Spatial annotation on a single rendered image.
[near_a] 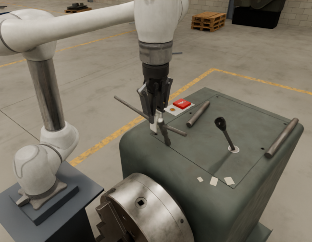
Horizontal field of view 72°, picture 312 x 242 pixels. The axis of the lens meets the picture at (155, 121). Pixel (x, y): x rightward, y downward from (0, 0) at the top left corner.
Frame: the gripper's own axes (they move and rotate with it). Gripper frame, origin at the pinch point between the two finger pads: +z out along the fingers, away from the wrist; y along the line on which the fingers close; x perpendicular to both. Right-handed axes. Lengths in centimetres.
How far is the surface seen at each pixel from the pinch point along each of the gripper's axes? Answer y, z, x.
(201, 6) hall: -908, 99, -628
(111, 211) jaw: 24.3, 17.1, 6.6
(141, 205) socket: 19.2, 11.4, 14.4
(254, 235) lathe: -42, 81, 36
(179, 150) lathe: -2.9, 9.4, 8.6
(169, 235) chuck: 17.8, 16.2, 23.6
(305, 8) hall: -967, 74, -213
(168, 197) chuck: 11.8, 12.0, 17.4
